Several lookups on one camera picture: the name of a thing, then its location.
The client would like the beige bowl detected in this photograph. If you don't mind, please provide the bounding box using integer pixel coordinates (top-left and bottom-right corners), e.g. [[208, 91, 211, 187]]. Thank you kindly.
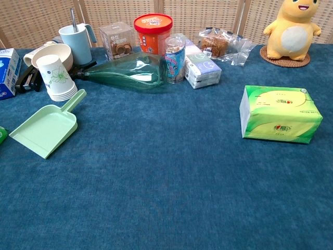
[[31, 43, 74, 72]]

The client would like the blue white carton box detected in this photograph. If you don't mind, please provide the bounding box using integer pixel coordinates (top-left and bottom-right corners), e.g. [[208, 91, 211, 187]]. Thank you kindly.
[[0, 48, 22, 101]]

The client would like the beige cup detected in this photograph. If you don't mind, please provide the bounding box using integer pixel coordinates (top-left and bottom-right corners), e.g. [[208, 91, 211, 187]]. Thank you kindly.
[[23, 41, 57, 68]]

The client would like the clear box with brown rolls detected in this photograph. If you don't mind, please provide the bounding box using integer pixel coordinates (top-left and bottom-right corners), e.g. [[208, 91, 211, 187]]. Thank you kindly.
[[99, 22, 136, 62]]

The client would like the metal straw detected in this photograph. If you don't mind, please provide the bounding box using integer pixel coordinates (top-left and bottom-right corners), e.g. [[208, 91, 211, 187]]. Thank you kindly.
[[70, 7, 79, 33]]

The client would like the green plastic bottle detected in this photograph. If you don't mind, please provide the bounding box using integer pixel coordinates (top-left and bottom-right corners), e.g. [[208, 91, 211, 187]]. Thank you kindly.
[[70, 51, 169, 93]]

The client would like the small green packet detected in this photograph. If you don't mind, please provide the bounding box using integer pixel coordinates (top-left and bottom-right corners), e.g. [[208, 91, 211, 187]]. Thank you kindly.
[[0, 126, 9, 145]]

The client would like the yellow plush toy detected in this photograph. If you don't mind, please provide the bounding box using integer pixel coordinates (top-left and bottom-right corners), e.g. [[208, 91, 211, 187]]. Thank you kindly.
[[263, 0, 322, 60]]

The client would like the rattan folding screen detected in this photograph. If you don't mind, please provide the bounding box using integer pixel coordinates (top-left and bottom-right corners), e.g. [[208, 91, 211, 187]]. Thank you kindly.
[[0, 0, 333, 49]]

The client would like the purple white pocket tissue pack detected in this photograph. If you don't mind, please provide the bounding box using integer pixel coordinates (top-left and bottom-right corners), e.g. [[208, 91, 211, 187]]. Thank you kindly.
[[183, 39, 223, 90]]

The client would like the clear snack cup blue label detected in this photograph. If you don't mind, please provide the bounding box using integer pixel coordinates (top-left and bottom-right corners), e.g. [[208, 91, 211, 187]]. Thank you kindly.
[[164, 33, 187, 84]]

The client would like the blue tablecloth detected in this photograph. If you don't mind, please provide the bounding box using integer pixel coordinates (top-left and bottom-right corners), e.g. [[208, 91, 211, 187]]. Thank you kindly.
[[0, 43, 333, 250]]

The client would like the black stapler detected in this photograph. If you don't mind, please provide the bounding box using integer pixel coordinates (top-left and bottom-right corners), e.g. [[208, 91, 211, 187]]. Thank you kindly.
[[15, 65, 42, 94]]

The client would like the black coaster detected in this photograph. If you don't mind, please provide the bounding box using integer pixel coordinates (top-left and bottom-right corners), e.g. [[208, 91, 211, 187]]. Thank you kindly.
[[78, 60, 98, 69]]

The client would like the orange noodle cup red lid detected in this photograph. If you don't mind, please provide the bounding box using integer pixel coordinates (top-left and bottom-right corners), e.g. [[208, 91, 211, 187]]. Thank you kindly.
[[133, 14, 174, 56]]

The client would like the round woven coaster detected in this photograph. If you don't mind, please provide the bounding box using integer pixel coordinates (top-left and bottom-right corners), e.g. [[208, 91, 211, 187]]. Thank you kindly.
[[260, 44, 311, 68]]

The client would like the flower print paper cup stack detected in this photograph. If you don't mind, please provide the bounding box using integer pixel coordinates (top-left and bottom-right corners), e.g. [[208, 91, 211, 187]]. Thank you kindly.
[[35, 54, 79, 102]]

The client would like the light blue mug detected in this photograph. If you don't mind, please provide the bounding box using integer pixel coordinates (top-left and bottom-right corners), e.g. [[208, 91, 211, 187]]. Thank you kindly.
[[58, 23, 97, 66]]

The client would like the light green dustpan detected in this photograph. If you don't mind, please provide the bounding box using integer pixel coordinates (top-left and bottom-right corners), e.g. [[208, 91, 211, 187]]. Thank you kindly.
[[9, 89, 87, 160]]

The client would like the clear bag of bread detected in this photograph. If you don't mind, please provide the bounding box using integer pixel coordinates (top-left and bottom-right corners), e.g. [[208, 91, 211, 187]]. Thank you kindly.
[[195, 27, 257, 67]]

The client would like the green tissue pack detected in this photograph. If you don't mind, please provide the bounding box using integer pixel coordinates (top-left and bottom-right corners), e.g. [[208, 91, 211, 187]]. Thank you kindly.
[[239, 84, 324, 145]]

